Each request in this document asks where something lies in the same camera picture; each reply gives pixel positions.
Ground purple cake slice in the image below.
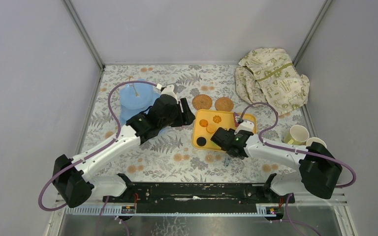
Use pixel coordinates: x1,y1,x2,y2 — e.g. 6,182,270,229
233,112,243,127

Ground yellow serving tray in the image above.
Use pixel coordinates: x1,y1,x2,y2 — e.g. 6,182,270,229
192,110,256,158

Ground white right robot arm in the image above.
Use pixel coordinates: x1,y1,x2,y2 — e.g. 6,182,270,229
211,128,342,203

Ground blue three-tier cake stand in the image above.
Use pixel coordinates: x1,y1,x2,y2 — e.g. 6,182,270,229
119,83,160,125

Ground woven rattan coaster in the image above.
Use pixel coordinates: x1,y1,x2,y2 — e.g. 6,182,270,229
192,94,213,110
215,97,234,112

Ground orange waffle cookie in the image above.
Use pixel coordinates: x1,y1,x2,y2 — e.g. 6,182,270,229
206,124,217,134

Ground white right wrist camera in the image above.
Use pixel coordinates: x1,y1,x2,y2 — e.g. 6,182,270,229
234,119,255,134

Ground pink paper cup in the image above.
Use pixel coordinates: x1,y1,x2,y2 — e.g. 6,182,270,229
306,137,327,148

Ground green paper cup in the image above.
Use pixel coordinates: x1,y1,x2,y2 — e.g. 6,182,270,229
283,124,310,145

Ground light blue tongs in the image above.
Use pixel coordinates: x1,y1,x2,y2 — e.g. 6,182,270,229
224,156,232,167

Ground orange flower cookie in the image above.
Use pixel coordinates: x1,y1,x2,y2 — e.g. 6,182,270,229
212,116,222,123

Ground floral tablecloth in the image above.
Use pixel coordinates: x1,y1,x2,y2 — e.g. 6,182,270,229
79,64,307,184

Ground printed cloth bag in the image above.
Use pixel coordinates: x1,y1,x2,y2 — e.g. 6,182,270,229
234,48,310,115

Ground black round cookie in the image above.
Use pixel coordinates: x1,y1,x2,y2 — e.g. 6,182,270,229
196,137,207,147

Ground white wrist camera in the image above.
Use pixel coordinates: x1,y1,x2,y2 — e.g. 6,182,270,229
156,84,178,102
234,119,255,134

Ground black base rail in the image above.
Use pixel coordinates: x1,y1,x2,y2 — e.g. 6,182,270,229
108,182,288,204

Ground orange round cookie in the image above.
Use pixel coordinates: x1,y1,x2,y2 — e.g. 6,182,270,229
199,119,209,127

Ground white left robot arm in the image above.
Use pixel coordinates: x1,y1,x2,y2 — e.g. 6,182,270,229
51,94,195,208

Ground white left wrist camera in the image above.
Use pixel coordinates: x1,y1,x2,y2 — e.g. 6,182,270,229
156,84,178,102

